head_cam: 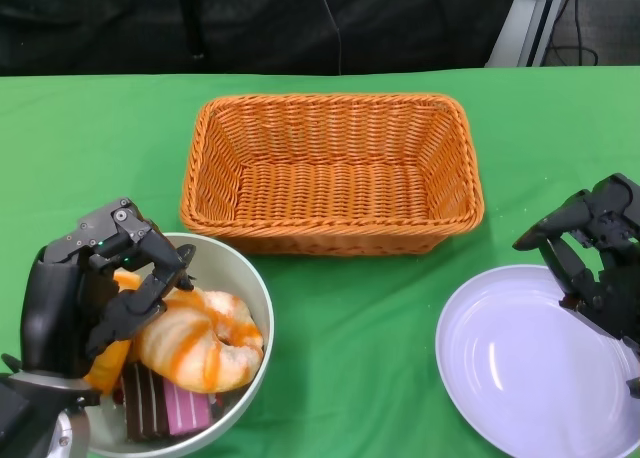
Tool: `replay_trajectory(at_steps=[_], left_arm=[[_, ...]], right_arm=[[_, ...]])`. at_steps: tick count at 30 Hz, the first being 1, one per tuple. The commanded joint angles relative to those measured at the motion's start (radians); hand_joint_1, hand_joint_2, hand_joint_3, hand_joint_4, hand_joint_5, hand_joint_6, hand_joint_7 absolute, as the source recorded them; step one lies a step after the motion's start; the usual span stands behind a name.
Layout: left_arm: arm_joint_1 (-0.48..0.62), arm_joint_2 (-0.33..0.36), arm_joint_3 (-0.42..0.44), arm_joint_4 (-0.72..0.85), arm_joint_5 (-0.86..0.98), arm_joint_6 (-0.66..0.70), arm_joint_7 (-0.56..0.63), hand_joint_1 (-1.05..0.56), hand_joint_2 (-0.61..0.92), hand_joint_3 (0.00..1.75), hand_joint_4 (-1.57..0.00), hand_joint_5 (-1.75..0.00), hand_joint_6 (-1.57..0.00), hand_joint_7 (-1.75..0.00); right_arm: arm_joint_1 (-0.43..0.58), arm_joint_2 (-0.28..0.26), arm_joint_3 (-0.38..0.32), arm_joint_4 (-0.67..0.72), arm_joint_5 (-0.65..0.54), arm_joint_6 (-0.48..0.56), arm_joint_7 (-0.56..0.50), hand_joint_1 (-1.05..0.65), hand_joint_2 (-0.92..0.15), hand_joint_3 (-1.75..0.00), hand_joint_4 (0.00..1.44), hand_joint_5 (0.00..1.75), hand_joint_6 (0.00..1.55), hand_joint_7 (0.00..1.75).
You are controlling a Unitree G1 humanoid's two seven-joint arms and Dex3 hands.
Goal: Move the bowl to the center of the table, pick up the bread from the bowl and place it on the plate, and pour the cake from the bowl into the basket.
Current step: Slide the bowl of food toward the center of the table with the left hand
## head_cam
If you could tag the grey-green round bowl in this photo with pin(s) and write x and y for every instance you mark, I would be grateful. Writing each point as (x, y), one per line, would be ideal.
(240, 278)

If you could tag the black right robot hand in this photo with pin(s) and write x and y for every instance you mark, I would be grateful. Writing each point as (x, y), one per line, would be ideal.
(607, 213)

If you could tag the orange wicker basket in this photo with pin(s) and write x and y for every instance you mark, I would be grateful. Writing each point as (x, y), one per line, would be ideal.
(330, 193)

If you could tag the pale twisted bread orange glaze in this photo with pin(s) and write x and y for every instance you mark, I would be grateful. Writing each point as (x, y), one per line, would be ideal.
(185, 343)

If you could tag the aluminium frame stand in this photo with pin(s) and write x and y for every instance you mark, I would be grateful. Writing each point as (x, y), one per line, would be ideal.
(525, 23)

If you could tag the brown and pink layered cake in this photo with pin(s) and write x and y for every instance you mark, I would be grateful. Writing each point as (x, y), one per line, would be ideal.
(165, 408)

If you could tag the green tablecloth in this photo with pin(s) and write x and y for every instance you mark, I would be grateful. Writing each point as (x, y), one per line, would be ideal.
(100, 143)

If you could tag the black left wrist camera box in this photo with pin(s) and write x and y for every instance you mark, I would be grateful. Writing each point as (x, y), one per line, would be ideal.
(12, 403)

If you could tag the lavender round plate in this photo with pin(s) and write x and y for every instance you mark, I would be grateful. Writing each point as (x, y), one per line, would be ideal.
(525, 378)

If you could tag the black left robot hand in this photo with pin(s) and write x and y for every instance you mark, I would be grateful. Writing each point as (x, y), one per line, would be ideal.
(55, 298)

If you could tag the black backdrop curtain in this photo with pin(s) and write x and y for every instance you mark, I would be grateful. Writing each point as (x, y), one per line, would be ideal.
(200, 23)

